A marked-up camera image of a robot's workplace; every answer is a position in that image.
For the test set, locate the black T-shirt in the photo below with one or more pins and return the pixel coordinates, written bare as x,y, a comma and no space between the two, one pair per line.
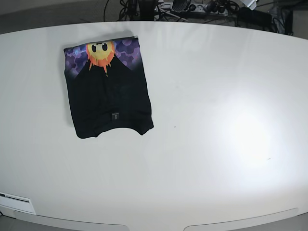
107,87

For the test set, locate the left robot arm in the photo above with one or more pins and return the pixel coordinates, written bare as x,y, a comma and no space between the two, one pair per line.
251,4

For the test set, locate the white power strip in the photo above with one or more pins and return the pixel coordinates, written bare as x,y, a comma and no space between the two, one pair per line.
210,8

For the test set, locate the black box on floor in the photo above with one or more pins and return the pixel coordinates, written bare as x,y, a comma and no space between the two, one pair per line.
254,17

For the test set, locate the black center stand post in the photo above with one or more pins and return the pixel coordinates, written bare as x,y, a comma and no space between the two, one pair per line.
146,8

